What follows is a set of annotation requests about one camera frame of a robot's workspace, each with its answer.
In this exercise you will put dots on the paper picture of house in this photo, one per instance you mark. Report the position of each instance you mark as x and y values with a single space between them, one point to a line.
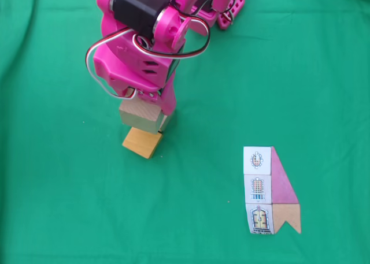
260 189

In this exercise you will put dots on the wooden cube with oval window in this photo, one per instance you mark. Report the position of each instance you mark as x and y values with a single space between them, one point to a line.
138 116

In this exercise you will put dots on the yellow notched wooden block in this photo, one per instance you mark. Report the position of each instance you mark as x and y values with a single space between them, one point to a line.
141 144

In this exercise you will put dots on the green cloth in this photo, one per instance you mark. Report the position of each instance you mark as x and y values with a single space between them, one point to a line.
289 73

